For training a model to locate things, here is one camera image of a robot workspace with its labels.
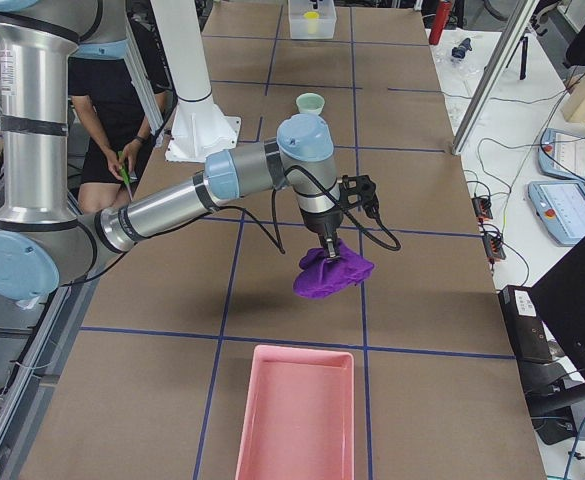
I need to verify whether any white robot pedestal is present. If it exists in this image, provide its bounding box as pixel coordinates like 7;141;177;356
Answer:
151;0;241;162

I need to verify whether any mint green bowl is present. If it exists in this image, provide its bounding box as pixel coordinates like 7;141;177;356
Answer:
295;92;325;116

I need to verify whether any purple cloth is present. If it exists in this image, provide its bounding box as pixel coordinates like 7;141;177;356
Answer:
293;239;375;299

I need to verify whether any blue object on desk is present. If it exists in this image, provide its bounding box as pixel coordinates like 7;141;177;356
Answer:
451;37;472;60

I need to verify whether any clear plastic storage box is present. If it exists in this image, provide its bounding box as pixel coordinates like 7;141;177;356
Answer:
288;0;337;40

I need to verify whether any pink plastic bin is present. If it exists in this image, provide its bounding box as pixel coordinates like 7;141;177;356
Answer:
235;345;355;479

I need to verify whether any black monitor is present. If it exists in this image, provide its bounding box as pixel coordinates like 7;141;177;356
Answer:
529;237;585;370

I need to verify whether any black tripod stand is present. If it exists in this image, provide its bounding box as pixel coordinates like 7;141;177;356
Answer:
519;36;528;80

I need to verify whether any teach pendant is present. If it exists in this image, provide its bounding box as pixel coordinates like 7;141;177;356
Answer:
538;128;585;183
527;180;585;246

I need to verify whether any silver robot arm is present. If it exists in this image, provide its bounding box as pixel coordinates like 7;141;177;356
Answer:
0;1;378;300

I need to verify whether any seated person in black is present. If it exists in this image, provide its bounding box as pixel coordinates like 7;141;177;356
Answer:
68;57;154;213

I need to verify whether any far teach pendant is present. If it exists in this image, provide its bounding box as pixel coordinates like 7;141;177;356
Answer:
538;128;585;183

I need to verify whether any aluminium frame post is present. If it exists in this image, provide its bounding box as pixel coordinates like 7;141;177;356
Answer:
451;0;538;155

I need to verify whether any green handled grabber tool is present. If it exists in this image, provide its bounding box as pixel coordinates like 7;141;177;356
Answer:
117;151;133;201

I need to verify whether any orange black connector board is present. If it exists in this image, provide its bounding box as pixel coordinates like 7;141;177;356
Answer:
472;196;493;222

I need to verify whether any red bottle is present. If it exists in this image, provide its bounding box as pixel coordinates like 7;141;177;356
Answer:
428;0;452;45

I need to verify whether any near teach pendant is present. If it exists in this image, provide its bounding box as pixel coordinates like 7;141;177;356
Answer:
527;180;585;246

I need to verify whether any black computer box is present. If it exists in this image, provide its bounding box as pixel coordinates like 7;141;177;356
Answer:
498;285;552;364

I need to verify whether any yellow plastic cup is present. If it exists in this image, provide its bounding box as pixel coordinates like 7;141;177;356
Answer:
303;11;320;36

